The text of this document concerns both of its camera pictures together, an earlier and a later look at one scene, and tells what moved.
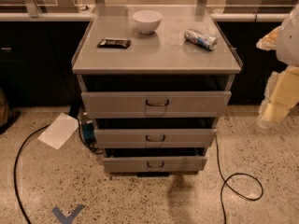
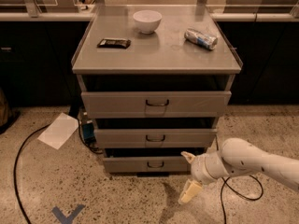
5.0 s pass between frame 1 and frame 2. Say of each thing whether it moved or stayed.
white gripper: moved
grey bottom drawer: stayed
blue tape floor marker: stayed
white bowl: stayed
